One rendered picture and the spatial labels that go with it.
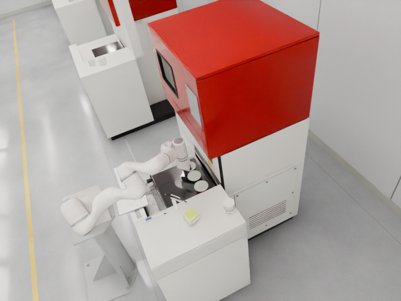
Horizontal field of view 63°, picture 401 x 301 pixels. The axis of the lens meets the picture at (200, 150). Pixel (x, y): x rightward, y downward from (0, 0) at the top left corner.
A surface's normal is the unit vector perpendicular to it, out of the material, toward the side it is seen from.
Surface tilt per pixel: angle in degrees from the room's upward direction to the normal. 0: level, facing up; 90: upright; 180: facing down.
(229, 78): 90
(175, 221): 0
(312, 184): 0
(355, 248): 0
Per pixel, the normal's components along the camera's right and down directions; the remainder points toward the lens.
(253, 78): 0.41, 0.60
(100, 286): -0.14, -0.70
